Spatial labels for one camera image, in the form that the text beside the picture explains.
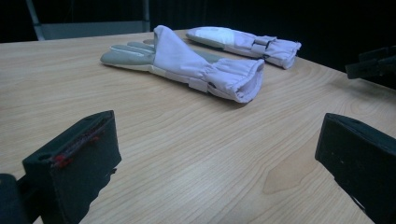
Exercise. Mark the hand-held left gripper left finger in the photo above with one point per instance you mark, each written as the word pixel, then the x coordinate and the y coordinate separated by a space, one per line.
pixel 77 161

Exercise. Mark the lavender white ski glove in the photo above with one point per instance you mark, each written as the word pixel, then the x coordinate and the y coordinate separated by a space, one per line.
pixel 183 62
pixel 246 42

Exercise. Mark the white metal stand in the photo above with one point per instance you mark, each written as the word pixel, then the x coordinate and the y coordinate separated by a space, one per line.
pixel 87 29

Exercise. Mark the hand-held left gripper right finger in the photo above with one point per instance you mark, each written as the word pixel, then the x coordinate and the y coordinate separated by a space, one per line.
pixel 364 155

